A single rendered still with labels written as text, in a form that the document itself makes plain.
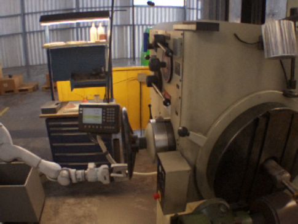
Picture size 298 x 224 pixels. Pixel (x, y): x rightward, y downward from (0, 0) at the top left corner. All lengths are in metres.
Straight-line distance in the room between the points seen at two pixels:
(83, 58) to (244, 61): 2.31
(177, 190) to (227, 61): 0.55
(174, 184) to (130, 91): 2.92
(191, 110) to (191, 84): 0.10
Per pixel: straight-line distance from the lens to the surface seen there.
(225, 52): 0.89
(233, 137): 0.90
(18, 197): 2.40
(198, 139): 0.91
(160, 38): 1.15
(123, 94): 3.73
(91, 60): 2.94
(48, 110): 2.73
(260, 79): 1.02
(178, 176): 0.90
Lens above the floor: 1.86
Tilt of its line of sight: 21 degrees down
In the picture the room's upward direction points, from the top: straight up
